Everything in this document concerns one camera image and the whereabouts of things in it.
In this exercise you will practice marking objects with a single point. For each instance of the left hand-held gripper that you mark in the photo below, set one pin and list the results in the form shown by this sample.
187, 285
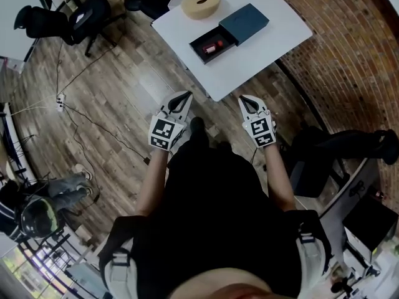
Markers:
162, 131

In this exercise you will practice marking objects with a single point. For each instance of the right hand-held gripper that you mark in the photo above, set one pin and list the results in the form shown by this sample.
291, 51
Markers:
262, 132

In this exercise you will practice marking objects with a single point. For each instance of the small red bottle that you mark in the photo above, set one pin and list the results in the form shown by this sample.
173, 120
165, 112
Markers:
209, 49

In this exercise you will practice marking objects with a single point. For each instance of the dark blue sliding box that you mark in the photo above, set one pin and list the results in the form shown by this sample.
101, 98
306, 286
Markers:
244, 20

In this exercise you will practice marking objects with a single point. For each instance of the person's right forearm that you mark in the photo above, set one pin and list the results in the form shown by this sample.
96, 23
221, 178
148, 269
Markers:
280, 179

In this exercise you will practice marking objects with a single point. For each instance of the person's left forearm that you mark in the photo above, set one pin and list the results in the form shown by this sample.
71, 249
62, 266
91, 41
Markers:
151, 182

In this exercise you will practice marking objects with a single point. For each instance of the black storage box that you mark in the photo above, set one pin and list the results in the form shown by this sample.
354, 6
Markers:
308, 179

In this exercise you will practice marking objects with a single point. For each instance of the person's black shoe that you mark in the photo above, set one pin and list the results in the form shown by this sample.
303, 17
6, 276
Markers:
197, 125

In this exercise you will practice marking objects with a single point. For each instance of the beige tape roll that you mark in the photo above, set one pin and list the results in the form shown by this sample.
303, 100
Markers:
194, 8

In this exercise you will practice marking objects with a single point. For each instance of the black office chair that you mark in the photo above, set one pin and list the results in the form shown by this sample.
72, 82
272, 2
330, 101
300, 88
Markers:
146, 0
56, 23

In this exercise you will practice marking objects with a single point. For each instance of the person's black clothing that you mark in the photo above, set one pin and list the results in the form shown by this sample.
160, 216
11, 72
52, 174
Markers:
215, 216

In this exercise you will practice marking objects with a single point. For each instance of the white power strip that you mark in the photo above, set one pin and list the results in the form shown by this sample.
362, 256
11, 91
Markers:
60, 102

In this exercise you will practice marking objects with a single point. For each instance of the black monitor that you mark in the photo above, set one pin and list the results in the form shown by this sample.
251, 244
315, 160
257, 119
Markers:
371, 221

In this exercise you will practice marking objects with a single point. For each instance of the white desk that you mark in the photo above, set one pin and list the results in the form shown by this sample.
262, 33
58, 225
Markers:
15, 17

